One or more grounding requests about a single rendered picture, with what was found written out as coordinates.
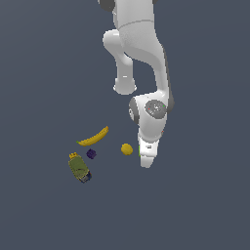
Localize yellow banana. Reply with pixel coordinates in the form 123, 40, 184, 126
75, 125, 109, 147

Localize dark purple plum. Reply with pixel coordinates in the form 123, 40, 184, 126
85, 148, 98, 160

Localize olive green mustard bottle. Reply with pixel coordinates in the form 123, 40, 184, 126
67, 151, 93, 184

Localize yellow lemon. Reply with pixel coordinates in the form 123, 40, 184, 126
120, 143, 134, 156

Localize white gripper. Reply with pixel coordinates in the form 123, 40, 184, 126
137, 135, 161, 169

